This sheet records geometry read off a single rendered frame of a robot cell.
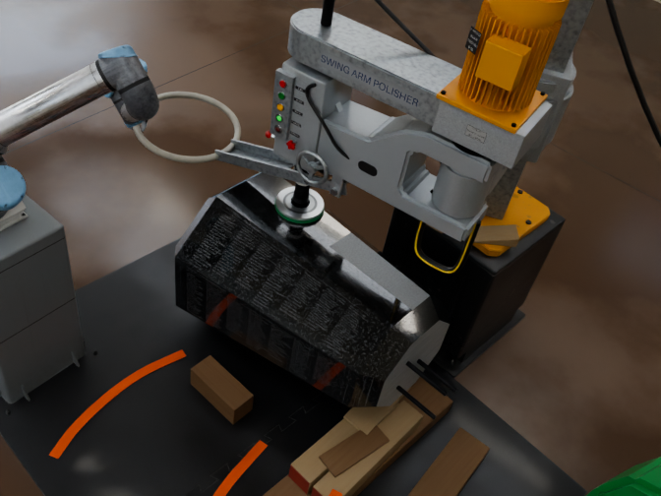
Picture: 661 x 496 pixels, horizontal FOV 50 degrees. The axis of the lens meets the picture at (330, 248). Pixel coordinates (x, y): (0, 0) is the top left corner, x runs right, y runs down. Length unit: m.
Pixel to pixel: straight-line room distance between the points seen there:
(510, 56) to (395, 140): 0.58
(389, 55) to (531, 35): 0.54
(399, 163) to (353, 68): 0.38
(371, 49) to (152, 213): 2.11
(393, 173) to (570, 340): 1.85
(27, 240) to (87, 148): 1.89
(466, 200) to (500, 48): 0.62
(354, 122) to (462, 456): 1.57
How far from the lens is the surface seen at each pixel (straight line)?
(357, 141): 2.64
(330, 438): 3.13
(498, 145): 2.34
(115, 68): 2.57
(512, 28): 2.19
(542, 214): 3.53
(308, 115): 2.71
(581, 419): 3.83
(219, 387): 3.30
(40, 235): 2.96
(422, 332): 2.83
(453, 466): 3.32
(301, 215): 3.07
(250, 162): 3.11
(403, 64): 2.50
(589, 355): 4.11
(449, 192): 2.55
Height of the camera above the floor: 2.88
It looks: 44 degrees down
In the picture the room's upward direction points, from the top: 11 degrees clockwise
